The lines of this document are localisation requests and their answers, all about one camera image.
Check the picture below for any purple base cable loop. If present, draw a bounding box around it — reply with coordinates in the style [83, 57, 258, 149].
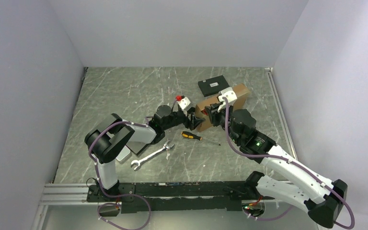
[97, 194, 153, 230]

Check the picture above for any aluminium table edge rail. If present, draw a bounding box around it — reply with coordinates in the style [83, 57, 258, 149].
[264, 68, 298, 160]

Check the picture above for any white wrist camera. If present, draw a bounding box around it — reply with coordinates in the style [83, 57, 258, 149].
[175, 95, 191, 111]
[218, 87, 237, 106]

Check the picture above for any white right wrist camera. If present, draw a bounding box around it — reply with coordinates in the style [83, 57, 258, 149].
[218, 87, 237, 106]

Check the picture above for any silver open-end wrench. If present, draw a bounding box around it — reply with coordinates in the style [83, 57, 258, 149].
[131, 140, 175, 171]

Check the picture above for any dark grey flat slab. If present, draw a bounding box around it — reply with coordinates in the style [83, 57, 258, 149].
[126, 141, 149, 156]

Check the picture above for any brown cardboard express box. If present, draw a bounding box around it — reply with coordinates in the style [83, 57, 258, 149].
[195, 83, 251, 132]

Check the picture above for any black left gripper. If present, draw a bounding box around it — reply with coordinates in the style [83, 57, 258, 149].
[162, 106, 205, 131]

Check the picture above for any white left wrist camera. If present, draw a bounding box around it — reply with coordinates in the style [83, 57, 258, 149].
[175, 95, 191, 111]

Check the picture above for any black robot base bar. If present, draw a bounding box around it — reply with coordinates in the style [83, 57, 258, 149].
[86, 181, 262, 214]

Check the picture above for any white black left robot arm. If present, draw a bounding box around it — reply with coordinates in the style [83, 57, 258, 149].
[84, 105, 205, 201]

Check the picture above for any yellow black handled screwdriver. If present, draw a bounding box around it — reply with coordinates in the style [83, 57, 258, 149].
[181, 131, 221, 146]

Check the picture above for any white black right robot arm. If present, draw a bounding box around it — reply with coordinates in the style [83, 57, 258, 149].
[203, 103, 355, 230]

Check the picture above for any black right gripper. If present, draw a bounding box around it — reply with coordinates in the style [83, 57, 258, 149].
[206, 102, 242, 144]

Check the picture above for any black flat box with label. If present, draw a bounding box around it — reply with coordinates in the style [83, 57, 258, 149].
[197, 75, 229, 97]

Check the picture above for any front aluminium frame rail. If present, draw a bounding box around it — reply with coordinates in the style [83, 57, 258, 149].
[31, 183, 91, 230]

